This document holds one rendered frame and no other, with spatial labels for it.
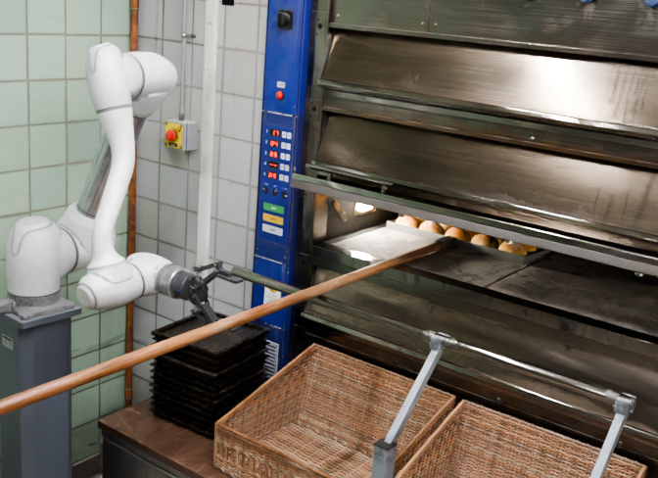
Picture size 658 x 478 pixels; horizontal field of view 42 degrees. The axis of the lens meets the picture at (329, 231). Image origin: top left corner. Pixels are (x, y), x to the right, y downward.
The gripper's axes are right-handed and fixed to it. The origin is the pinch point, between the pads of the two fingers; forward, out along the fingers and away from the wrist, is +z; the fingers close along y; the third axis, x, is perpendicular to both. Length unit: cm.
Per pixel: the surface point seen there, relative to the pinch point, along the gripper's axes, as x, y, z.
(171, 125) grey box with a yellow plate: -53, -30, -85
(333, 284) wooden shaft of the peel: -30.2, -1.4, 9.3
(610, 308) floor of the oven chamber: -82, 0, 71
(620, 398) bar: -26, 1, 94
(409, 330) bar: -25.2, 2.0, 38.7
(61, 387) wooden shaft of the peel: 61, 0, 10
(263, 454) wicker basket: -13, 49, 2
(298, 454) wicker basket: -35, 60, -2
